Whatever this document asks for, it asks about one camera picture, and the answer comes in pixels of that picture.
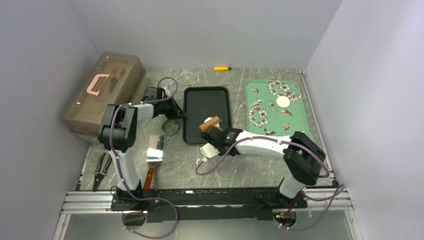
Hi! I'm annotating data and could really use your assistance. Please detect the metal spatula orange handle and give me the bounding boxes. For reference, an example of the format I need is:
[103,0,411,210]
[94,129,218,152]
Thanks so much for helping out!
[143,135,165,191]

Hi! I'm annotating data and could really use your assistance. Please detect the wooden double-ended dough roller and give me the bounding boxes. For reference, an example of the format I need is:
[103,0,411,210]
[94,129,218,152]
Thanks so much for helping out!
[198,116,223,133]

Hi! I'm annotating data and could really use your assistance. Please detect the black pliers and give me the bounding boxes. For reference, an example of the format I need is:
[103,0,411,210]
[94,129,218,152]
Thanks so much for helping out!
[92,152,112,192]

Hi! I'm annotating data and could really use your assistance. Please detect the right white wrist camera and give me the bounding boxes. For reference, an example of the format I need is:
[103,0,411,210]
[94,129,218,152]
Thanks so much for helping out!
[199,143,220,159]

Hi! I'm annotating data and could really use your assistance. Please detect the black baking tray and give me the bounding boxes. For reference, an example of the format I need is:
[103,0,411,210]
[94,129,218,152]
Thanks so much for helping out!
[182,86,232,145]

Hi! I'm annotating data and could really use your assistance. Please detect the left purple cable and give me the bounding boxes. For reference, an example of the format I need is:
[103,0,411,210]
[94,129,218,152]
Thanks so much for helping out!
[108,76,180,240]

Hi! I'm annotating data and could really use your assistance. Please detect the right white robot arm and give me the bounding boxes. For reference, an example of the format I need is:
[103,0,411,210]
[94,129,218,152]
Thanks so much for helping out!
[199,126,329,208]

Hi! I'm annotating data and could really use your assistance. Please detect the flat white dumpling wrapper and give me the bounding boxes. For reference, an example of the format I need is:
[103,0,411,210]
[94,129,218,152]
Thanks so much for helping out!
[276,95,291,108]

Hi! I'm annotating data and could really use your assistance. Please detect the aluminium frame rail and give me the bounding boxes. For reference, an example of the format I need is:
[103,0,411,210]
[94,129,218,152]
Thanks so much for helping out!
[61,191,113,214]

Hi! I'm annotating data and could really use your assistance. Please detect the white dough ball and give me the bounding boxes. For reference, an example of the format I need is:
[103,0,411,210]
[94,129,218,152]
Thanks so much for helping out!
[204,117,215,123]

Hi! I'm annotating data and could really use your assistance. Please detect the yellow screwdriver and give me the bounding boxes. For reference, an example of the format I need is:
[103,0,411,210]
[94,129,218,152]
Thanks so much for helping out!
[214,66,232,72]

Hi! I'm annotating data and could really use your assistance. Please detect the green floral tray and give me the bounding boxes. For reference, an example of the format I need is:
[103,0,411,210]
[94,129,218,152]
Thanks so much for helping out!
[245,79,312,138]

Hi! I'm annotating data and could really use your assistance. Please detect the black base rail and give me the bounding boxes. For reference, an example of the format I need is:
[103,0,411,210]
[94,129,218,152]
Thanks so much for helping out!
[110,187,308,223]

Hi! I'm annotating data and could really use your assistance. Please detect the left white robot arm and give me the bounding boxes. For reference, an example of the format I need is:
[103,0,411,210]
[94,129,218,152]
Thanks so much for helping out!
[97,86,187,210]

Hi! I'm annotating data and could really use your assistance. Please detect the metal ring cutter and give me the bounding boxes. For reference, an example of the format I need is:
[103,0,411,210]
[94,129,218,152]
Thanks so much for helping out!
[161,119,181,137]

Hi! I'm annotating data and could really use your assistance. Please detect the translucent brown toolbox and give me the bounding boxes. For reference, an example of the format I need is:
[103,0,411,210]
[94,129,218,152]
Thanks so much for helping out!
[63,51,149,142]

